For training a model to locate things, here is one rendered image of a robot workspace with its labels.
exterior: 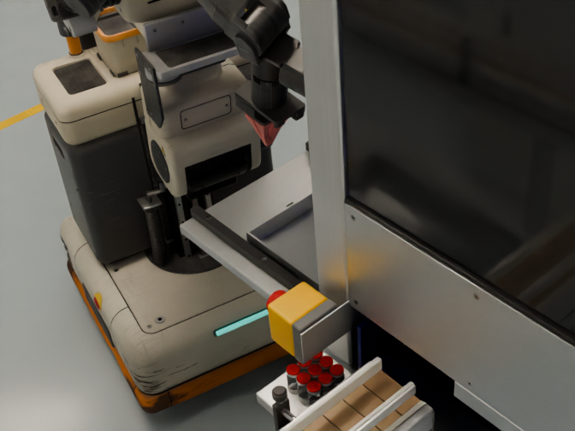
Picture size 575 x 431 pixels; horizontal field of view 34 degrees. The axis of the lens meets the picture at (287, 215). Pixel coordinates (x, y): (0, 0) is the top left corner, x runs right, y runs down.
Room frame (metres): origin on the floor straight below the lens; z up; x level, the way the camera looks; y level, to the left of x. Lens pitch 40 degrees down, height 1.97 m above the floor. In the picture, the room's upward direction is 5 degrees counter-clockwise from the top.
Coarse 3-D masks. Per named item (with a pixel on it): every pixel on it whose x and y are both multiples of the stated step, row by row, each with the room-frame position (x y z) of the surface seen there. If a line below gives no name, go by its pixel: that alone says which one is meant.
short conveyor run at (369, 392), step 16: (368, 368) 0.86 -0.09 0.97; (352, 384) 0.83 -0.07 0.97; (368, 384) 0.86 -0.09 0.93; (384, 384) 0.86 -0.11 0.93; (288, 400) 0.81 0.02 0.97; (320, 400) 0.81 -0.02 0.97; (336, 400) 0.82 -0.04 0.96; (352, 400) 0.83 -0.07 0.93; (368, 400) 0.83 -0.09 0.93; (384, 400) 0.83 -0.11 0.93; (400, 400) 0.80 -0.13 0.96; (416, 400) 0.82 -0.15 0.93; (288, 416) 0.79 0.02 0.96; (304, 416) 0.78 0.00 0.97; (320, 416) 0.81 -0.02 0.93; (336, 416) 0.81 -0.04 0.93; (352, 416) 0.81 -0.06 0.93; (368, 416) 0.77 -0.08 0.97; (384, 416) 0.78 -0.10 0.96; (400, 416) 0.80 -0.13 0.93; (416, 416) 0.79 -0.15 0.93; (432, 416) 0.80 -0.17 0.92
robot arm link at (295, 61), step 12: (276, 0) 1.23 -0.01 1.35; (288, 12) 1.24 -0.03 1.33; (288, 24) 1.24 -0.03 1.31; (240, 36) 1.19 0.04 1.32; (288, 36) 1.22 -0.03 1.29; (240, 48) 1.20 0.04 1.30; (252, 48) 1.18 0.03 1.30; (276, 48) 1.21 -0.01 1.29; (288, 48) 1.20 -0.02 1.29; (300, 48) 1.20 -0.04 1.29; (252, 60) 1.19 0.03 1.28; (264, 60) 1.20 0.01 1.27; (276, 60) 1.19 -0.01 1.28; (288, 60) 1.18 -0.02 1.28; (300, 60) 1.18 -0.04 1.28; (288, 72) 1.18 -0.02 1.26; (300, 72) 1.16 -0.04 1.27; (288, 84) 1.18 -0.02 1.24; (300, 84) 1.17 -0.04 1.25
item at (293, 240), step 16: (288, 208) 1.29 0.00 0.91; (304, 208) 1.31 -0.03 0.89; (272, 224) 1.27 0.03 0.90; (288, 224) 1.28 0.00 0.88; (304, 224) 1.28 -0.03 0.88; (256, 240) 1.21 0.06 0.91; (272, 240) 1.24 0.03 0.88; (288, 240) 1.24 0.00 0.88; (304, 240) 1.24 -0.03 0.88; (272, 256) 1.18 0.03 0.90; (288, 256) 1.20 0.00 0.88; (304, 256) 1.20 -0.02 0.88; (304, 272) 1.12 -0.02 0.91
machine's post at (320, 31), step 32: (320, 0) 0.96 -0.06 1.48; (320, 32) 0.96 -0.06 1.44; (320, 64) 0.96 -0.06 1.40; (320, 96) 0.96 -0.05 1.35; (320, 128) 0.97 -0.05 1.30; (320, 160) 0.97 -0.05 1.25; (320, 192) 0.97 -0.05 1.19; (320, 224) 0.98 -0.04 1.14; (320, 256) 0.98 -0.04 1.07; (320, 288) 0.98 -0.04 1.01; (352, 320) 0.94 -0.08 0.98; (352, 352) 0.94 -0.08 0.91
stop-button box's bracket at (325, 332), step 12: (348, 300) 0.94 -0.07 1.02; (336, 312) 0.92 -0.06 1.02; (348, 312) 0.93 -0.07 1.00; (324, 324) 0.91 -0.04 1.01; (336, 324) 0.92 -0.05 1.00; (348, 324) 0.93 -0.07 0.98; (300, 336) 0.88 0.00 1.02; (312, 336) 0.89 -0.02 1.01; (324, 336) 0.90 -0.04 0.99; (336, 336) 0.92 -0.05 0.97; (312, 348) 0.89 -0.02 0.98; (324, 348) 0.90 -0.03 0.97
